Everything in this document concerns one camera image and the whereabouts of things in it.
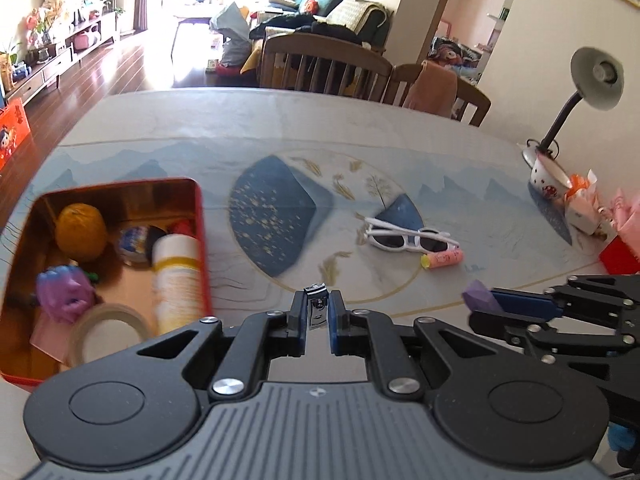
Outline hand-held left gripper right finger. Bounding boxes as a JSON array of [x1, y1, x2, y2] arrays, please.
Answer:
[[326, 289, 507, 398]]

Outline purple toy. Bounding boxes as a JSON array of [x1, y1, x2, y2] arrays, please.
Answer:
[[35, 265, 99, 323]]

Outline grey bag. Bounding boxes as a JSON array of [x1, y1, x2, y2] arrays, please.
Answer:
[[209, 2, 253, 68]]

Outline red gift box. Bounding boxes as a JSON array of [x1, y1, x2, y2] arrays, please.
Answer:
[[598, 234, 640, 276]]

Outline orange and white packet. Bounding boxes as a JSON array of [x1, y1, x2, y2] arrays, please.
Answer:
[[564, 172, 608, 236]]

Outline orange yarn ball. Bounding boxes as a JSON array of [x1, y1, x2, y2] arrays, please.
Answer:
[[54, 202, 109, 262]]

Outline silver nail clipper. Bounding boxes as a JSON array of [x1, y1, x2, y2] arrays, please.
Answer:
[[303, 283, 328, 331]]

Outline beige tape roll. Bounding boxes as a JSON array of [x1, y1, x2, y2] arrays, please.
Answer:
[[67, 304, 153, 368]]

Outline printed blanket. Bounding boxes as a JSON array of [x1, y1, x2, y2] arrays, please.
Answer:
[[427, 35, 483, 77]]

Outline pink wrapped package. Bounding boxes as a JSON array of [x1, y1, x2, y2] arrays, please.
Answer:
[[597, 187, 640, 241]]

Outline white knitted blanket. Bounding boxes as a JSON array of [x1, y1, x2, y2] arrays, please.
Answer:
[[327, 0, 386, 36]]

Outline dark wooden chair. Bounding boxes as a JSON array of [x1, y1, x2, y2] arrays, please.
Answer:
[[257, 32, 394, 98]]

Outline brown wooden chair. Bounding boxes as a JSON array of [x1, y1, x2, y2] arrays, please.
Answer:
[[382, 62, 492, 127]]

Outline wooden tv cabinet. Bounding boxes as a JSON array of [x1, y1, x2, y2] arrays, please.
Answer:
[[0, 10, 121, 106]]

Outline white bowl with red print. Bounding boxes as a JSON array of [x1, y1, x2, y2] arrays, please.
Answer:
[[529, 154, 572, 204]]

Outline round tin with blue lid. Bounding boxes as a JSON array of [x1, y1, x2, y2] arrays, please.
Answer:
[[117, 225, 168, 267]]

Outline pink pad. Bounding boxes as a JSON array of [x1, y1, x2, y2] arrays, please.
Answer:
[[29, 317, 73, 364]]

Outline black clothing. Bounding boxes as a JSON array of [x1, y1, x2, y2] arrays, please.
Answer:
[[250, 12, 371, 48]]

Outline pink tube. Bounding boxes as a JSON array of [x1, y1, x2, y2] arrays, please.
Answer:
[[420, 247, 465, 271]]

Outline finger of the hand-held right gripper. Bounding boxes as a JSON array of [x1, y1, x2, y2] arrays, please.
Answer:
[[492, 275, 640, 322], [470, 311, 640, 366]]

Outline white bottle with yellow band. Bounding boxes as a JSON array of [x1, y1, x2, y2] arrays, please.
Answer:
[[150, 234, 207, 336]]

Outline red metal tin box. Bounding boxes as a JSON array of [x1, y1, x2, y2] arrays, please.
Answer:
[[0, 176, 213, 387]]

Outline white sunglasses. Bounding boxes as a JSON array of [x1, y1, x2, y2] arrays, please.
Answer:
[[363, 216, 460, 253]]

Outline orange red box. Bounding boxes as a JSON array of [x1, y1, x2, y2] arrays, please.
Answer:
[[0, 97, 32, 171]]

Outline grey desk lamp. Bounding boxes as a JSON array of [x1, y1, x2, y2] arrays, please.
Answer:
[[521, 46, 626, 168]]

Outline printed tablecloth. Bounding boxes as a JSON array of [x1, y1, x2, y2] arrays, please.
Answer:
[[0, 87, 640, 480]]

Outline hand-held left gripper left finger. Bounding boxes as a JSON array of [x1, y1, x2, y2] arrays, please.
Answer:
[[135, 289, 309, 402]]

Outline pink cloth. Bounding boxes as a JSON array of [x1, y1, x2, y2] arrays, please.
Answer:
[[402, 61, 459, 118]]

